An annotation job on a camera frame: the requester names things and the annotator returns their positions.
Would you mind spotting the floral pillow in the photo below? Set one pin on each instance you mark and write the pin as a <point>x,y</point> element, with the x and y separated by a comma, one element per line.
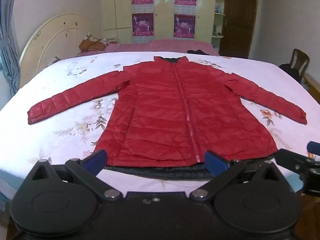
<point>93,37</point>
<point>54,60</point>

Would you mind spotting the black bag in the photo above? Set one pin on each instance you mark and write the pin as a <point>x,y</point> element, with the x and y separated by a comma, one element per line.
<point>290,72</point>

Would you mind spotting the white floral bed sheet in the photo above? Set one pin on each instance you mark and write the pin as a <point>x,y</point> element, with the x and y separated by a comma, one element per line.
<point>62,135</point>

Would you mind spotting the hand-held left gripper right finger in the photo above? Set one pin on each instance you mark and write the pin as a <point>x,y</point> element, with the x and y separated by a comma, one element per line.
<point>215,161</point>

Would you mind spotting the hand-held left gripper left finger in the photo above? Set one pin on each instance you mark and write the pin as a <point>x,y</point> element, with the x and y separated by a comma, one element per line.
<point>96,158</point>

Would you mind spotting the orange striped pillow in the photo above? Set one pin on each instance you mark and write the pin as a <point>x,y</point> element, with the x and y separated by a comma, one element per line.
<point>91,45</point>

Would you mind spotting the stack of books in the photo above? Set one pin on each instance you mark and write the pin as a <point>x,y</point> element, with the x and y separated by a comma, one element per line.
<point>110,40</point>

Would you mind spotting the blue curtain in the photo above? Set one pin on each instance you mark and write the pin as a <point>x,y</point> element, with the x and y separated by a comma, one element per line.
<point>7,50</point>

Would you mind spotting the wooden chair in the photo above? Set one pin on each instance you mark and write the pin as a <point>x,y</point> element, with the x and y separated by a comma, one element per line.
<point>301,58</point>

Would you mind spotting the cream wooden headboard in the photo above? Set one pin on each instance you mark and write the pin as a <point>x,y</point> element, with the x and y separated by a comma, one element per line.
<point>57,37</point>

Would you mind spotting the pink checked bed sheet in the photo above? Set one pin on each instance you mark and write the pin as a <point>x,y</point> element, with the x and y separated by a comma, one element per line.
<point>162,46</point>

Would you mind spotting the cream wardrobe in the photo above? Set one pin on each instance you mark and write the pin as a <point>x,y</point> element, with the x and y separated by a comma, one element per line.
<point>163,5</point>

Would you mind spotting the blue bottle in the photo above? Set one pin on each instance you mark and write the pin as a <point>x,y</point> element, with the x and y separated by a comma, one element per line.
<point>219,8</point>

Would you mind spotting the brown wooden door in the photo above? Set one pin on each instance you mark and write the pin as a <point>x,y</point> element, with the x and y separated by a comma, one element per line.
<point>238,20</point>

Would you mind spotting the red puffer jacket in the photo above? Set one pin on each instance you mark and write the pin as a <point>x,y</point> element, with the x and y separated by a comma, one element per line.
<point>160,110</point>

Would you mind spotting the black cloth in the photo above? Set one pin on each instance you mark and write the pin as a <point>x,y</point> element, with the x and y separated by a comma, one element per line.
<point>197,52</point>

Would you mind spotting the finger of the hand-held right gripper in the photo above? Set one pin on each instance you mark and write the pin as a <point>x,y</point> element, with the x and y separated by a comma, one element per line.
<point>314,147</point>
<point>291,160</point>

